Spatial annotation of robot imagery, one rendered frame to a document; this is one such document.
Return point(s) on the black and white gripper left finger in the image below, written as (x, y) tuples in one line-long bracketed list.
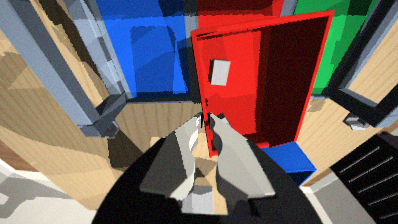
[(166, 169)]

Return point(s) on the blue bin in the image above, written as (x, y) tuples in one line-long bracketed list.
[(293, 160)]

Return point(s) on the grey metal shelf rack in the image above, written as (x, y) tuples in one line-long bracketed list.
[(143, 53)]

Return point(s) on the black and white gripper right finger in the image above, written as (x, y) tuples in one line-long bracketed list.
[(245, 172)]

